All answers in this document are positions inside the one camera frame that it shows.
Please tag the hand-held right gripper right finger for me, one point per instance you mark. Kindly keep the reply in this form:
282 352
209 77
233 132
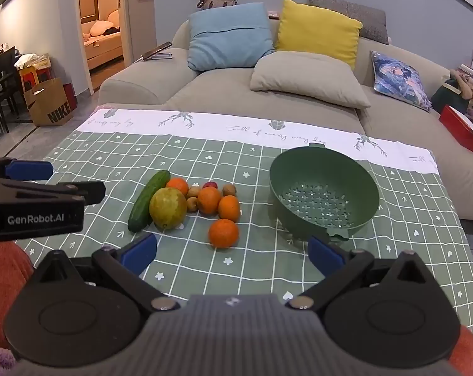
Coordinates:
324 256

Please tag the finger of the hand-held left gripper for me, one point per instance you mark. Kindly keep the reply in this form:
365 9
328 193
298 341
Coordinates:
89 192
29 169

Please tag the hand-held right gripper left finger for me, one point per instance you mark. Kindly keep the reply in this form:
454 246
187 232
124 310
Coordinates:
140 252

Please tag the large yellow-green citrus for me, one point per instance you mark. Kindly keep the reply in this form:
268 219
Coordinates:
168 207

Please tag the green plastic colander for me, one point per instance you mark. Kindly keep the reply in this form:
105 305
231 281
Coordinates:
324 199

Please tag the orange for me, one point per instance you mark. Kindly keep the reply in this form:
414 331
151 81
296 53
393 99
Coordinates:
177 185
210 200
223 233
229 207

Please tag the small brown kiwi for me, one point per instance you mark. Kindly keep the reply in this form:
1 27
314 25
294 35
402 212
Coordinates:
192 192
192 204
229 190

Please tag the green cucumber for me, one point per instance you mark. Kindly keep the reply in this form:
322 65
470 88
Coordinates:
146 201

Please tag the person's orange clothing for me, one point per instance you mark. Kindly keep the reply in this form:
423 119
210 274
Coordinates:
5 282
465 350

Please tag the brown paper bag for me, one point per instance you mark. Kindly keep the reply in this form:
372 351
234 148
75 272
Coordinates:
48 103

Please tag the red bag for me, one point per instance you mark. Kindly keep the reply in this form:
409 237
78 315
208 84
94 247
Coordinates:
70 96

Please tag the stacked plastic stools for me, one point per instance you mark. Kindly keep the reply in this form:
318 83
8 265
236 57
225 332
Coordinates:
33 78

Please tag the small red fruit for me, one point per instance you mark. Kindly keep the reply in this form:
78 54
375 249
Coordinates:
210 184

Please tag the black dining chair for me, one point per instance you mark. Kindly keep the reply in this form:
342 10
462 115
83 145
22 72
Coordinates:
3 74

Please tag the white cloth pile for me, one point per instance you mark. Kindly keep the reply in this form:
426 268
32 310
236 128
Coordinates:
31 60

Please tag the green checked tablecloth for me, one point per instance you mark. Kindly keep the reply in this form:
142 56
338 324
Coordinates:
260 152

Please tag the bed with beige cover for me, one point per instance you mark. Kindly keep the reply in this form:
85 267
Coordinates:
103 45

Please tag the dark tablet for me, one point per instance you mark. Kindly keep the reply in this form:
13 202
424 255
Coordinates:
156 50

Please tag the white pillow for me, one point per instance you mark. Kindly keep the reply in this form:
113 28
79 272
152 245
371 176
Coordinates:
101 26

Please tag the beige sofa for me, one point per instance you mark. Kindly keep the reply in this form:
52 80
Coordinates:
221 86

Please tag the beige cushion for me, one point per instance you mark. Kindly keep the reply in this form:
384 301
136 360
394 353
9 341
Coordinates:
307 80

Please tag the red box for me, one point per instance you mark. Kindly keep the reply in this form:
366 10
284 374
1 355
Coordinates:
459 129

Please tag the blue printed cushion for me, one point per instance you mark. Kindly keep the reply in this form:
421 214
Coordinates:
401 80

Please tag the dark green bag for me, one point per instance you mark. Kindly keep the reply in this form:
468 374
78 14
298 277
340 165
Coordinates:
446 96

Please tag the light blue cushion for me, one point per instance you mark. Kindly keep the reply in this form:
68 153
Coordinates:
228 37

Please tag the beige stuffed toy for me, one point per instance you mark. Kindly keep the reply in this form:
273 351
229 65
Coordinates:
469 86

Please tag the yellow cushion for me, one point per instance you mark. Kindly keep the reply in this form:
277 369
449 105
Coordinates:
316 31

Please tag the grey cushion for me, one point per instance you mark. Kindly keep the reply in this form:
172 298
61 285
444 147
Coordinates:
361 15

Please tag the small tan box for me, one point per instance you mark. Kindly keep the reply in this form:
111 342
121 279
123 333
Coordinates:
273 14

